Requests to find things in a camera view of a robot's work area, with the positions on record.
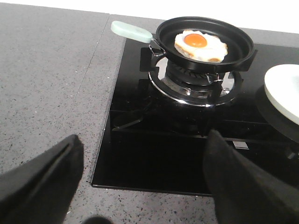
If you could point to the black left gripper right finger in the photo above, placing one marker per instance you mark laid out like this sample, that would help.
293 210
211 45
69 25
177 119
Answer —
244 193

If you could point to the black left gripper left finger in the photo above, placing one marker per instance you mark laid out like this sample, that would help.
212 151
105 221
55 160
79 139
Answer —
40 191

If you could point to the black frying pan green handle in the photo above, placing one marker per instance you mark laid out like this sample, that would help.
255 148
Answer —
241 50

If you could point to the fried egg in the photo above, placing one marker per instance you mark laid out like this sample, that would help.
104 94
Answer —
201 47

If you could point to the white ceramic plate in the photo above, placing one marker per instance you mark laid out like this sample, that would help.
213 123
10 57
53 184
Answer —
281 85

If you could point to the black glass gas cooktop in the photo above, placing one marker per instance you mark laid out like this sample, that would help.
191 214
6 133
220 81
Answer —
154 143

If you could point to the black round gas burner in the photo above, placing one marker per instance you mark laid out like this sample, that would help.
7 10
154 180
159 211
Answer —
182 76

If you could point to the black pan support grate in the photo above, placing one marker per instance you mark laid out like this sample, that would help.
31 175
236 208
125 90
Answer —
219 93

